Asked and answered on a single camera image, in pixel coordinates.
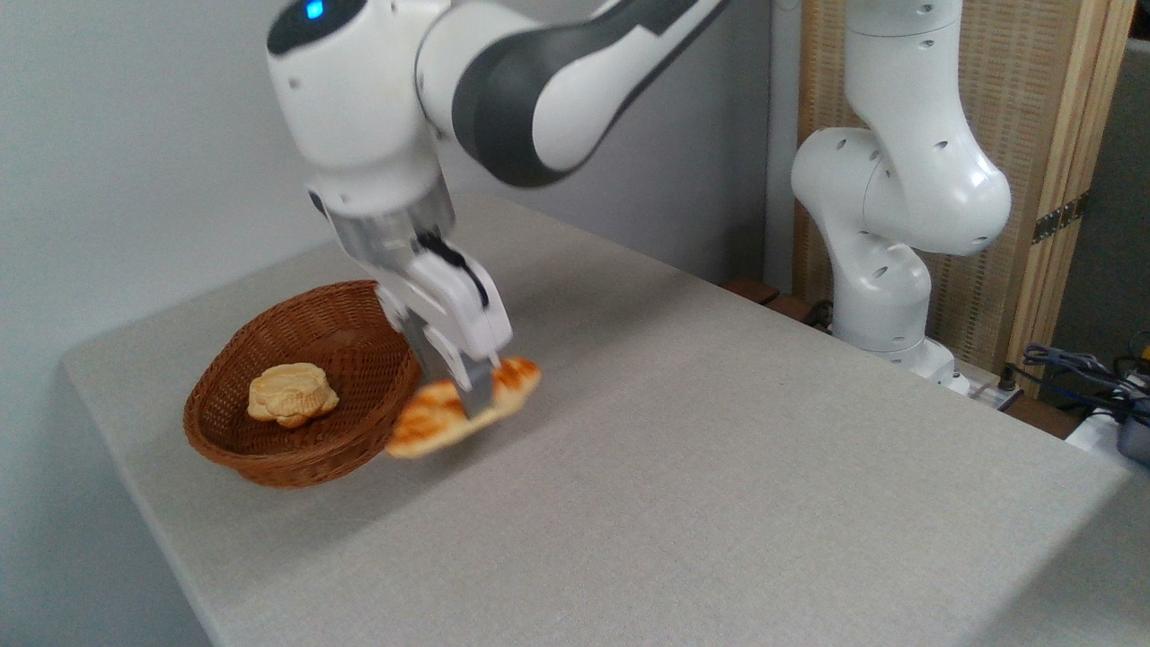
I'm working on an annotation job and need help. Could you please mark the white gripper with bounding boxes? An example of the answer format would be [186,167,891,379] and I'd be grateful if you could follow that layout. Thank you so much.
[376,248,515,421]

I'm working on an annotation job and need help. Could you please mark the braided golden bread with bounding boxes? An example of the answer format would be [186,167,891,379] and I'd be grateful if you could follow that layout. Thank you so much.
[385,357,543,460]

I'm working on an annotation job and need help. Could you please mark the round pale bread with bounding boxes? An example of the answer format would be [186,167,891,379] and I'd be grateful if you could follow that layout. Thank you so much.
[247,362,341,429]

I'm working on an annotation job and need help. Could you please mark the brown wicker basket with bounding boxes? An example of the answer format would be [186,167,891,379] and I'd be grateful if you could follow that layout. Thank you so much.
[182,280,423,489]

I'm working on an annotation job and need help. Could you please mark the brown wooden block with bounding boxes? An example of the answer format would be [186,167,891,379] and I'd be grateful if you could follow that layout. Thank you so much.
[764,296,815,326]
[722,278,781,306]

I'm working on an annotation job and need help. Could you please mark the white power strip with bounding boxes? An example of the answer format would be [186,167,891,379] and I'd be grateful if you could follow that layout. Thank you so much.
[942,376,1025,411]

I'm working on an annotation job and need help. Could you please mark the black metal hinge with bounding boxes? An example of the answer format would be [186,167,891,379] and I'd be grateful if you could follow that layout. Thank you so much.
[1031,192,1090,245]

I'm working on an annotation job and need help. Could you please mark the wood and rattan folding screen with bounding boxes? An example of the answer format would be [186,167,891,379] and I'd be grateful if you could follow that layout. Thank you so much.
[795,0,1137,396]

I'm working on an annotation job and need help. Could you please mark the dark grey partition panel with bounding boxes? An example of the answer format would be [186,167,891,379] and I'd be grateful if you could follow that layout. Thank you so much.
[1051,36,1150,365]

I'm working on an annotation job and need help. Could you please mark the grey box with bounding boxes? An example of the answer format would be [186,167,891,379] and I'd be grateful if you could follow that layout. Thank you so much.
[1117,395,1150,468]

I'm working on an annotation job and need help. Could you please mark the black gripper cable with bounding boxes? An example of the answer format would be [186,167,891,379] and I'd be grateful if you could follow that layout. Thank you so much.
[415,232,491,312]

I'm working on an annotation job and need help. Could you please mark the dark blue cable bundle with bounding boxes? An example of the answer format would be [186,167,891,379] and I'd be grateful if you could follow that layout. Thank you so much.
[1004,344,1150,425]

